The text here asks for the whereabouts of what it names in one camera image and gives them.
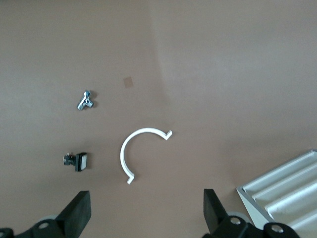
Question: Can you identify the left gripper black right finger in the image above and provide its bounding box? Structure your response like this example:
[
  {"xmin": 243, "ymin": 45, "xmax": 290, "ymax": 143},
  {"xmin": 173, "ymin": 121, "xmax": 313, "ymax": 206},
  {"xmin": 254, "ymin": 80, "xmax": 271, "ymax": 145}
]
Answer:
[{"xmin": 203, "ymin": 189, "xmax": 300, "ymax": 238}]

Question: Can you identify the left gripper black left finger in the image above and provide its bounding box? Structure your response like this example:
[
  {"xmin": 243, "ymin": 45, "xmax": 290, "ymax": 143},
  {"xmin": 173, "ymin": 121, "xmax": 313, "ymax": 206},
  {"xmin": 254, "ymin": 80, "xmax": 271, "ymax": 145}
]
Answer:
[{"xmin": 0, "ymin": 190, "xmax": 92, "ymax": 238}]

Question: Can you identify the white plastic drawer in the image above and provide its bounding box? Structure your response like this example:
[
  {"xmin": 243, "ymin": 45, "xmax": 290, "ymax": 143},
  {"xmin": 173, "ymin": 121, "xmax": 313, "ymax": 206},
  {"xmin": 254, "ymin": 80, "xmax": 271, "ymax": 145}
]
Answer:
[
  {"xmin": 242, "ymin": 150, "xmax": 317, "ymax": 193},
  {"xmin": 284, "ymin": 210, "xmax": 317, "ymax": 238},
  {"xmin": 264, "ymin": 187, "xmax": 317, "ymax": 219},
  {"xmin": 252, "ymin": 168, "xmax": 317, "ymax": 203}
]

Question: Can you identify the white drawer cabinet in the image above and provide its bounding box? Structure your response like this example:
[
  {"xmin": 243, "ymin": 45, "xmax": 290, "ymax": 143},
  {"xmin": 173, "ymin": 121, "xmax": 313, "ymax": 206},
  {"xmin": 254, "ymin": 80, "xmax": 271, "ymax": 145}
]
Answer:
[{"xmin": 236, "ymin": 148, "xmax": 317, "ymax": 238}]

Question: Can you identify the white curved plastic clip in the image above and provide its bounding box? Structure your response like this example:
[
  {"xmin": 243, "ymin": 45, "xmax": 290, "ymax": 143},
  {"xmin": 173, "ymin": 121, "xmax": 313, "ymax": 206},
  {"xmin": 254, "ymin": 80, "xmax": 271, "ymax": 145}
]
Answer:
[{"xmin": 120, "ymin": 127, "xmax": 173, "ymax": 185}]

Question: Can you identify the small metal blue component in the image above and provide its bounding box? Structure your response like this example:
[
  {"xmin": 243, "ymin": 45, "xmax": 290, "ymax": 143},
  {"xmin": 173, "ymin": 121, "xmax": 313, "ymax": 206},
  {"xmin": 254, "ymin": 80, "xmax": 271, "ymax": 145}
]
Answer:
[{"xmin": 76, "ymin": 90, "xmax": 95, "ymax": 111}]

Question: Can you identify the black switch with white face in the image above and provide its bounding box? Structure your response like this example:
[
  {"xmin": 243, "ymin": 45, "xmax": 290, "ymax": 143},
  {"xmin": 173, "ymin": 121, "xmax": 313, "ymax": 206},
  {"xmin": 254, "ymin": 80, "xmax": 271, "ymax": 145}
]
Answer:
[{"xmin": 62, "ymin": 152, "xmax": 89, "ymax": 172}]

